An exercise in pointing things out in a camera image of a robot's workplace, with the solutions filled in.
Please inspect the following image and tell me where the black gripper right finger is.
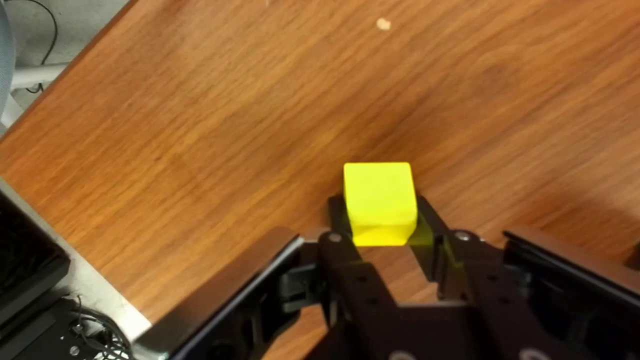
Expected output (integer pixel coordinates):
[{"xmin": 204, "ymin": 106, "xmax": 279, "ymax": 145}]
[{"xmin": 408, "ymin": 196, "xmax": 508, "ymax": 334}]

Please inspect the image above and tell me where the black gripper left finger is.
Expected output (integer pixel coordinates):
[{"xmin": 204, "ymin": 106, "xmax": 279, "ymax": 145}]
[{"xmin": 318, "ymin": 196, "xmax": 395, "ymax": 334}]

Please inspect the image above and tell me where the yellow triangle block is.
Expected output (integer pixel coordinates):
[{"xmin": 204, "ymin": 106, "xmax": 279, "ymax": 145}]
[{"xmin": 343, "ymin": 162, "xmax": 418, "ymax": 248}]

